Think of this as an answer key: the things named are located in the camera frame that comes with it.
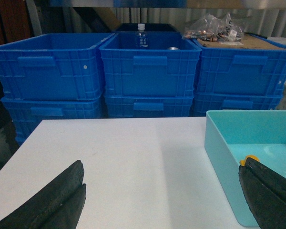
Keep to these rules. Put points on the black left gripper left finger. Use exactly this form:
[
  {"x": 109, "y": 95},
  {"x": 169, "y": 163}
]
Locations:
[{"x": 58, "y": 205}]

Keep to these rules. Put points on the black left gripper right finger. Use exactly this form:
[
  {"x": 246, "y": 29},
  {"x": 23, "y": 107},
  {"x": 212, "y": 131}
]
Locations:
[{"x": 265, "y": 193}]

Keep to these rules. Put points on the turquoise plastic box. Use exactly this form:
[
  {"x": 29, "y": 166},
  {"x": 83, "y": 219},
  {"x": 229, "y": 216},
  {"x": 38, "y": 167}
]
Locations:
[{"x": 230, "y": 136}]

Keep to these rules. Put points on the blue crate bottom left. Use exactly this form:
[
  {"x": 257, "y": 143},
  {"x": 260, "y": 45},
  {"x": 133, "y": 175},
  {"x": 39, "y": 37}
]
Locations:
[{"x": 26, "y": 115}]

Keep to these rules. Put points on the blue crate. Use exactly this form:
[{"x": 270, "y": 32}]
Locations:
[
  {"x": 26, "y": 115},
  {"x": 147, "y": 107},
  {"x": 166, "y": 69},
  {"x": 204, "y": 102},
  {"x": 258, "y": 68},
  {"x": 54, "y": 67}
]

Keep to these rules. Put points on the blue crate bottom middle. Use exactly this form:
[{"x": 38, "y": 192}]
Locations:
[{"x": 147, "y": 107}]

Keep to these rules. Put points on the blue crate bottom right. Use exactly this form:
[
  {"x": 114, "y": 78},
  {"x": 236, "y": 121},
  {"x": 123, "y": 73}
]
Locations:
[{"x": 204, "y": 102}]

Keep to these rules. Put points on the blue crate top right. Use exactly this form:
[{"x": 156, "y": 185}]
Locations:
[{"x": 258, "y": 68}]

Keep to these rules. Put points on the blue crate top left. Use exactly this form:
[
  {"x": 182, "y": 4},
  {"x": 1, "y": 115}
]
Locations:
[{"x": 54, "y": 67}]

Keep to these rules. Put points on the brown cardboard sheet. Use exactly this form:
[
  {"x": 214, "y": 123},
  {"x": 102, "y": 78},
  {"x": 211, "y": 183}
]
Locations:
[{"x": 248, "y": 42}]

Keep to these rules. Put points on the blue crate top middle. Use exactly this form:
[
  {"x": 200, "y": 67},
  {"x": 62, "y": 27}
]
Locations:
[{"x": 166, "y": 69}]

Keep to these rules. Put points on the clear bag of parts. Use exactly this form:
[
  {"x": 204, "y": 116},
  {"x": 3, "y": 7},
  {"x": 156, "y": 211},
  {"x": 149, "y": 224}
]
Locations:
[{"x": 208, "y": 28}]

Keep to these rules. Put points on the clear plastic water bottle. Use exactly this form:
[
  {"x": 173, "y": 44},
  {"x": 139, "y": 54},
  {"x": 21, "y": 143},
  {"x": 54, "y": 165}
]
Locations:
[{"x": 141, "y": 37}]

